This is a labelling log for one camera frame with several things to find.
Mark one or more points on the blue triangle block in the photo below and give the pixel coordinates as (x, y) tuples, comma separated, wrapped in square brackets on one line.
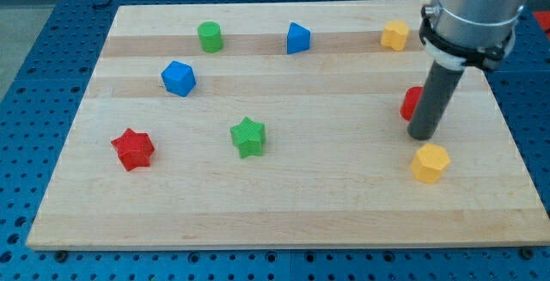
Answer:
[(298, 39)]

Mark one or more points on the yellow heart block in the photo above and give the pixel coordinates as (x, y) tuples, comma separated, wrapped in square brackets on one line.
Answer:
[(395, 35)]

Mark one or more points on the red cylinder block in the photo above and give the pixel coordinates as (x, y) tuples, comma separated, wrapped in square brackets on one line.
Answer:
[(410, 102)]

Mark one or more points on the red star block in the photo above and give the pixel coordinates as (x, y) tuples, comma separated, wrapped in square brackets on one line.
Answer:
[(134, 149)]

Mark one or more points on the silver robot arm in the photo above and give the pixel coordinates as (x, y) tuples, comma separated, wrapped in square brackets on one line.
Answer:
[(469, 33)]

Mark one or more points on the blue cube block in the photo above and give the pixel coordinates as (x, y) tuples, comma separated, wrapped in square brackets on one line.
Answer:
[(178, 78)]

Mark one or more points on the green star block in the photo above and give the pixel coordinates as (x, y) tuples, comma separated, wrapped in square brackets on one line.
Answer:
[(248, 137)]

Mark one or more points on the yellow hexagon block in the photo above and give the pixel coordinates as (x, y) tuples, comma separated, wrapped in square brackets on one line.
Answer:
[(429, 163)]

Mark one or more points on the wooden board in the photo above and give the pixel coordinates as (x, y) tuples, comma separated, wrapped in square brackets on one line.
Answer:
[(335, 172)]

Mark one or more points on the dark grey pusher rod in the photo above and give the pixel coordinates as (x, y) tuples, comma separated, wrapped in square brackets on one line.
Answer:
[(437, 92)]

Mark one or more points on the green cylinder block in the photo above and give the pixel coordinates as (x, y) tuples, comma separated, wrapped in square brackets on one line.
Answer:
[(210, 36)]

